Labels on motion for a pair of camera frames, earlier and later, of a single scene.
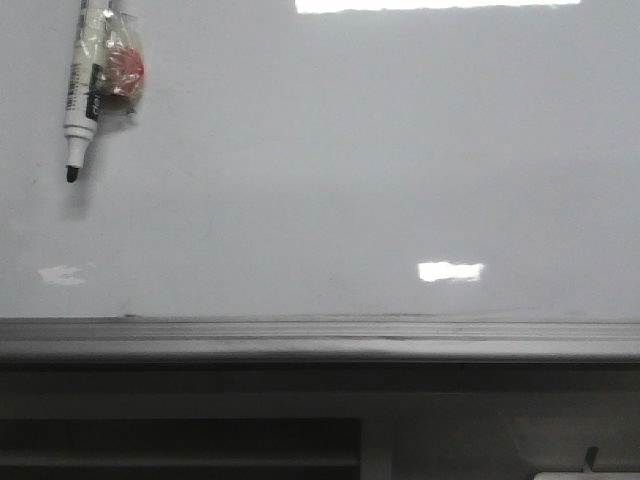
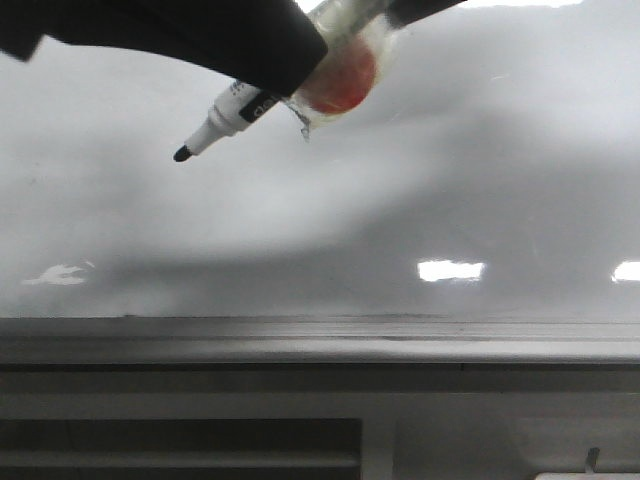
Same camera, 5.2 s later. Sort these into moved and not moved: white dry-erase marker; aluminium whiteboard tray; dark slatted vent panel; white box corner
Moved: white dry-erase marker
Not moved: dark slatted vent panel; aluminium whiteboard tray; white box corner
